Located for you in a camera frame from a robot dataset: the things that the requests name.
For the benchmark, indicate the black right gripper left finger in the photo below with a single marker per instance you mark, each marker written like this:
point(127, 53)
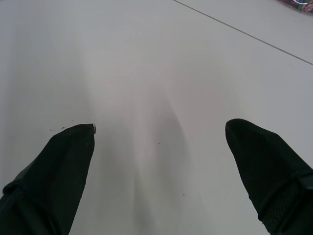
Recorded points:
point(53, 176)

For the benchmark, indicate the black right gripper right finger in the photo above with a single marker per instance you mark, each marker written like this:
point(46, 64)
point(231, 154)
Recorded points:
point(269, 176)

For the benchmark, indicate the colourful patterned object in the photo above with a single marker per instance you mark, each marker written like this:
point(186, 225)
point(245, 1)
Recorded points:
point(302, 5)

